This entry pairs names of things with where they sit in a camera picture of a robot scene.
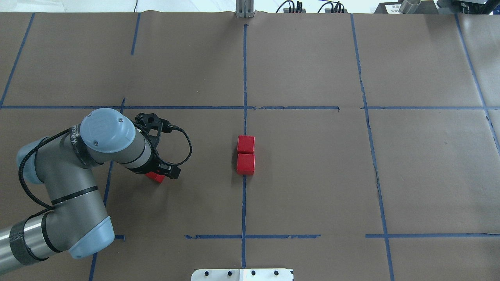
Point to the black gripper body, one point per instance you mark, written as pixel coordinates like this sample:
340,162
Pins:
150,170

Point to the red block placed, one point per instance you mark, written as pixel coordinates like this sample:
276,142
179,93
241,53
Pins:
246,144
159,178
245,164

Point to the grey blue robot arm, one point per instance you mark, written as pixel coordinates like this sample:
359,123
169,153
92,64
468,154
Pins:
56,173

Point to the brown paper table cover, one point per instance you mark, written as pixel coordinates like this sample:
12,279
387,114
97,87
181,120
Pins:
376,140

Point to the metal cylinder can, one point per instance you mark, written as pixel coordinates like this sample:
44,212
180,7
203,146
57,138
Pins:
409,6

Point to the aluminium frame post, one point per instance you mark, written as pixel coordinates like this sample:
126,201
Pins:
245,9

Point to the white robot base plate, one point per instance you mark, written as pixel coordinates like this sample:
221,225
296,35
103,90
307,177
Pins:
259,274

